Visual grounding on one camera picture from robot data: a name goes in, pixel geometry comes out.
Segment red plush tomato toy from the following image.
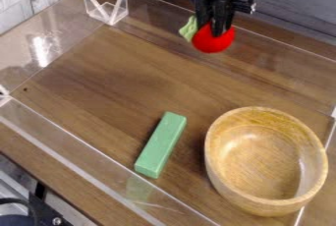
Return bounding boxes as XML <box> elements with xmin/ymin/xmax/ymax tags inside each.
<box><xmin>178</xmin><ymin>16</ymin><xmax>234</xmax><ymax>53</ymax></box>

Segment green rectangular block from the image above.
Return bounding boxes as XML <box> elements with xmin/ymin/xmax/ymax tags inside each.
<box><xmin>133</xmin><ymin>112</ymin><xmax>186</xmax><ymax>179</ymax></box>

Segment wooden bowl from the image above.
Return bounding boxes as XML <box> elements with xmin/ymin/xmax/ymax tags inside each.
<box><xmin>204</xmin><ymin>106</ymin><xmax>328</xmax><ymax>217</ymax></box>

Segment clear acrylic corner bracket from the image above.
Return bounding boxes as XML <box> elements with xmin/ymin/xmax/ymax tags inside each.
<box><xmin>84</xmin><ymin>0</ymin><xmax>128</xmax><ymax>26</ymax></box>

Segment clear acrylic barrier wall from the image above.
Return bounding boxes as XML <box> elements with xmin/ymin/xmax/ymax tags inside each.
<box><xmin>0</xmin><ymin>0</ymin><xmax>336</xmax><ymax>226</ymax></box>

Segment black cable and equipment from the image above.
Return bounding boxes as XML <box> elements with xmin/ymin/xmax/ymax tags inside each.
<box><xmin>0</xmin><ymin>197</ymin><xmax>74</xmax><ymax>226</ymax></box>

